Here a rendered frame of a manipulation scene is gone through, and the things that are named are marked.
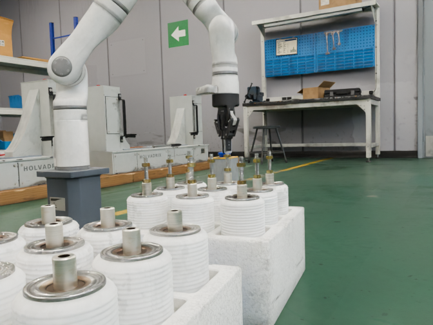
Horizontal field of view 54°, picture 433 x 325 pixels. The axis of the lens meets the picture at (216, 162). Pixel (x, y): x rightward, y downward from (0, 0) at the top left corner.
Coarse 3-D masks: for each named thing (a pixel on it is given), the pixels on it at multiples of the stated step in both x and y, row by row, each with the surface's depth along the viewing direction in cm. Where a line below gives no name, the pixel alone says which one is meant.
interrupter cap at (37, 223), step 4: (32, 220) 72; (36, 220) 73; (40, 220) 72; (56, 220) 73; (60, 220) 72; (64, 220) 72; (68, 220) 72; (72, 220) 72; (24, 224) 69; (28, 224) 68; (32, 224) 69; (36, 224) 69; (40, 224) 68; (44, 224) 68; (64, 224) 69
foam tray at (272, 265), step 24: (288, 216) 105; (216, 240) 86; (240, 240) 84; (264, 240) 83; (288, 240) 98; (240, 264) 84; (264, 264) 82; (288, 264) 98; (264, 288) 83; (288, 288) 98; (264, 312) 83
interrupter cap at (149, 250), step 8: (104, 248) 52; (112, 248) 53; (120, 248) 53; (144, 248) 53; (152, 248) 52; (160, 248) 52; (104, 256) 49; (112, 256) 49; (120, 256) 49; (128, 256) 49; (136, 256) 49; (144, 256) 49; (152, 256) 49
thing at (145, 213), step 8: (128, 200) 98; (136, 200) 96; (144, 200) 96; (152, 200) 96; (160, 200) 97; (128, 208) 98; (136, 208) 96; (144, 208) 96; (152, 208) 96; (160, 208) 97; (128, 216) 98; (136, 216) 96; (144, 216) 96; (152, 216) 96; (160, 216) 97; (136, 224) 96; (144, 224) 96; (152, 224) 96
